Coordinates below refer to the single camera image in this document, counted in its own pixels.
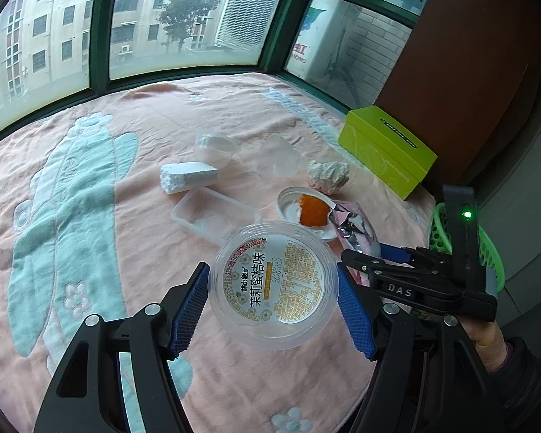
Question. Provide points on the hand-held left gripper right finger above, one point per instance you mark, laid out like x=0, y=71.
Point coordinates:
x=354, y=316

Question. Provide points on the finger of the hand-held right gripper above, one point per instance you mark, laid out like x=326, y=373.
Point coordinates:
x=387, y=275
x=394, y=251

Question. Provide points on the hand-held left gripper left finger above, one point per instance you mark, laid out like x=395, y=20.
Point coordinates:
x=189, y=312

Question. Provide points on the green plastic basket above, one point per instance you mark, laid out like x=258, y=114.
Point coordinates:
x=439, y=230

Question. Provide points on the pink foil wrapper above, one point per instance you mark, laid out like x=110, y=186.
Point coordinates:
x=356, y=228

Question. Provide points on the clear plastic cup printed lid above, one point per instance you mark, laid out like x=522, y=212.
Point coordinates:
x=275, y=284

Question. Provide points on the clear round plastic lid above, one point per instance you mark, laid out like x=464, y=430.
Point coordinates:
x=282, y=158

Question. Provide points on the person's right forearm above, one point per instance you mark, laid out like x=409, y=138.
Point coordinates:
x=518, y=383

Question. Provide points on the orange peel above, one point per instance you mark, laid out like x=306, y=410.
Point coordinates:
x=313, y=209

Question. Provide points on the clear rectangular plastic tray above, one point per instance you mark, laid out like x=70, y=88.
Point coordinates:
x=207, y=214

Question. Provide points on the crumpled white tissue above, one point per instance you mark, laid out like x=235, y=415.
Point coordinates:
x=327, y=176

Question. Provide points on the yellow-green cardboard box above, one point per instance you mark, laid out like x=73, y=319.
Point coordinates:
x=378, y=144

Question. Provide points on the white bowl with orange food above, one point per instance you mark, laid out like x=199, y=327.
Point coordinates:
x=288, y=209

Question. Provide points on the white foam block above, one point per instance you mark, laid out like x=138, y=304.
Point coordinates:
x=187, y=178

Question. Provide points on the small clear plastic cup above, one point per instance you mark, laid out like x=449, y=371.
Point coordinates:
x=214, y=149

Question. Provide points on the brown wooden wardrobe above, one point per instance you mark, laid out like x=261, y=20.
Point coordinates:
x=478, y=76

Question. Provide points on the pink blanket with teal print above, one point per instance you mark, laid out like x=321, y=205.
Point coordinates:
x=207, y=108

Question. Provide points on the grey louvered panel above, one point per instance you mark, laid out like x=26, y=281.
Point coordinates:
x=250, y=13

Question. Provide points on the green tree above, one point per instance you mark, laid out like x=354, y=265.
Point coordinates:
x=185, y=13

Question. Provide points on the beige apartment building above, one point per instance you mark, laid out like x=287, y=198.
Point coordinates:
x=36, y=31

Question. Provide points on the green window frame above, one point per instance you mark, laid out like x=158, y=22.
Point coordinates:
x=100, y=22

